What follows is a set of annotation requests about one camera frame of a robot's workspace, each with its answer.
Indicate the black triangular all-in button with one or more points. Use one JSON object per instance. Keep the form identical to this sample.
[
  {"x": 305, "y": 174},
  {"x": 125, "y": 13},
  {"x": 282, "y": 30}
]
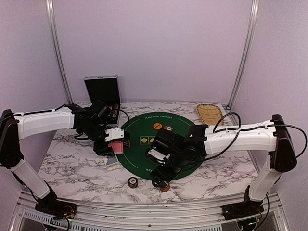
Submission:
[{"x": 126, "y": 143}]

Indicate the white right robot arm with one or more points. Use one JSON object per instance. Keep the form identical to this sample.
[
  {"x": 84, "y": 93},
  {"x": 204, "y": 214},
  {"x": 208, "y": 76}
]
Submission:
[{"x": 271, "y": 136}]

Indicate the woven yellow bamboo tray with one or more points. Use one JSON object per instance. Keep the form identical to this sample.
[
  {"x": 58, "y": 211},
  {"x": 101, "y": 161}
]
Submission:
[{"x": 209, "y": 114}]

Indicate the right aluminium frame post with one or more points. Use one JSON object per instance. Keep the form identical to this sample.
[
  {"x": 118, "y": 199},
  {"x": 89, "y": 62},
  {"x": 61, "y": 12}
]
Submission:
[{"x": 245, "y": 54}]

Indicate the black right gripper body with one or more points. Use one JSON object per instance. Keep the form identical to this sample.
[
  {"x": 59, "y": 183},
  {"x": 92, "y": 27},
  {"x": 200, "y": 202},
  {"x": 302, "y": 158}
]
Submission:
[{"x": 179, "y": 163}]

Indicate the green round poker mat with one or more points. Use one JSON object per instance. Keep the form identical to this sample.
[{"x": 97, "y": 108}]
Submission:
[{"x": 139, "y": 158}]

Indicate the red-backed playing card deck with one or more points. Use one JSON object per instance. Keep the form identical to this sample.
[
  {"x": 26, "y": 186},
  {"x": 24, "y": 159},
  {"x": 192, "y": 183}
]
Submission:
[{"x": 117, "y": 147}]

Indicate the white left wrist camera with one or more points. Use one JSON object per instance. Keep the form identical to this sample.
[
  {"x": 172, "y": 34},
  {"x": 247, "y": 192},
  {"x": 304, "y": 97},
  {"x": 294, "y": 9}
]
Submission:
[{"x": 113, "y": 134}]

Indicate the left aluminium frame post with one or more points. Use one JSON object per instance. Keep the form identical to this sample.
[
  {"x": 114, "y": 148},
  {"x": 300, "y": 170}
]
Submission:
[{"x": 57, "y": 50}]

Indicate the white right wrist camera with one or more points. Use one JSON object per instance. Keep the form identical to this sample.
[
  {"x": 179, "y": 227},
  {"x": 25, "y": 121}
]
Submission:
[{"x": 156, "y": 155}]

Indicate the aluminium poker chip case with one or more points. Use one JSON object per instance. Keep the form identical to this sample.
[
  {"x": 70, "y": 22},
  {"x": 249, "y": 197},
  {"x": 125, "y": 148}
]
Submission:
[{"x": 106, "y": 89}]

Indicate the dark red 100 chip stack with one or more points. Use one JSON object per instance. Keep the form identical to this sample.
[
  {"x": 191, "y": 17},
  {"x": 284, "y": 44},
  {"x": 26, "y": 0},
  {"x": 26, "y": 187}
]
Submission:
[{"x": 133, "y": 182}]

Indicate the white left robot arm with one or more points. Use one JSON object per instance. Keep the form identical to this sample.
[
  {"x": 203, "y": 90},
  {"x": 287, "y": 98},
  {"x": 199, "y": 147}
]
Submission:
[{"x": 90, "y": 121}]

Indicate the blue-backed playing card deck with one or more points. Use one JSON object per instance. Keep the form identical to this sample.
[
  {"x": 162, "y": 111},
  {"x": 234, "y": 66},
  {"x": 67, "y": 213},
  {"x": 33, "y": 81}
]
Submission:
[{"x": 111, "y": 161}]

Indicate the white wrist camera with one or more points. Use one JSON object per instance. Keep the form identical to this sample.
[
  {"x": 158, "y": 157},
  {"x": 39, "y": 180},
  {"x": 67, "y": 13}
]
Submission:
[
  {"x": 113, "y": 134},
  {"x": 156, "y": 155}
]

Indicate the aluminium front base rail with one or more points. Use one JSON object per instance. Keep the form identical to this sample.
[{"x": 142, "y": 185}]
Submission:
[{"x": 183, "y": 216}]

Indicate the orange big blind button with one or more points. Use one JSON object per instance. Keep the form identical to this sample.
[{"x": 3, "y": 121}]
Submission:
[{"x": 157, "y": 126}]

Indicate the orange-red 5 chip stack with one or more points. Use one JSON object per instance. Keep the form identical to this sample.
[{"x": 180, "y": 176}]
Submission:
[{"x": 165, "y": 189}]

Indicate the aluminium frame post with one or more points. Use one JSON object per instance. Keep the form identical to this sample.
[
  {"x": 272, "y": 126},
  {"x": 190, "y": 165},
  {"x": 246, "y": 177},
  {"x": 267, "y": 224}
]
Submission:
[
  {"x": 245, "y": 54},
  {"x": 57, "y": 50}
]

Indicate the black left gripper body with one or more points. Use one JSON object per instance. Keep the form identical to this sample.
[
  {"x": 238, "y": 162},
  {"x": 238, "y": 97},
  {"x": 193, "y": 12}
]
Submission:
[{"x": 97, "y": 148}]

